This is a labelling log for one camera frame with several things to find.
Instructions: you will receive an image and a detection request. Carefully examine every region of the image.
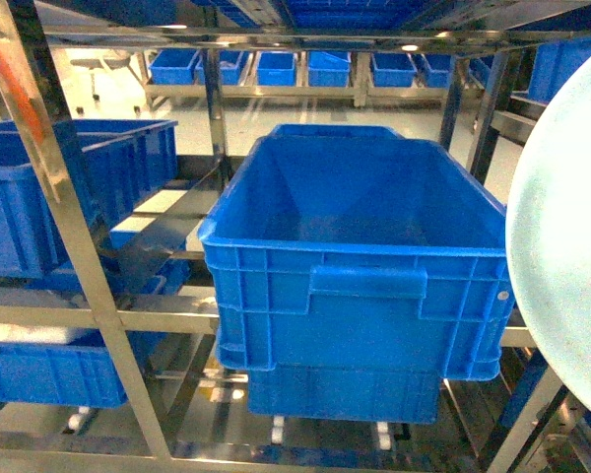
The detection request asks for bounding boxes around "blue crate on shelf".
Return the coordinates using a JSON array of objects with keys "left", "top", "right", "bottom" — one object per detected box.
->
[{"left": 198, "top": 135, "right": 514, "bottom": 380}]

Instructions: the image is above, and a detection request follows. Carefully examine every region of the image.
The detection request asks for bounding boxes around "light blue oval tray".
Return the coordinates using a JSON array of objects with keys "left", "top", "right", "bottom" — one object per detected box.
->
[{"left": 505, "top": 57, "right": 591, "bottom": 411}]

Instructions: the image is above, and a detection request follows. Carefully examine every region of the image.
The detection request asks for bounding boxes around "blue crate under front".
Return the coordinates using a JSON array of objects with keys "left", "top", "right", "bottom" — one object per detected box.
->
[{"left": 248, "top": 366, "right": 441, "bottom": 424}]

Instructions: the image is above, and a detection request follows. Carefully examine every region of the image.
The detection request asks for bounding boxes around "blue crate lower left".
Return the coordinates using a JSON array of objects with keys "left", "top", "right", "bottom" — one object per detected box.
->
[{"left": 0, "top": 330, "right": 168, "bottom": 410}]

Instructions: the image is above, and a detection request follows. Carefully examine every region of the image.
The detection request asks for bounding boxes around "blue crate left shelf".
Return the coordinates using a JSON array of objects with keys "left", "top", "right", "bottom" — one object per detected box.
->
[{"left": 0, "top": 119, "right": 178, "bottom": 278}]

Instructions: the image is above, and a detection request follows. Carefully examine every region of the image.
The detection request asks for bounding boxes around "stainless steel shelf rack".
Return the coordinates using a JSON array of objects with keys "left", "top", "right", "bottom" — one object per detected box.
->
[{"left": 0, "top": 1, "right": 591, "bottom": 472}]

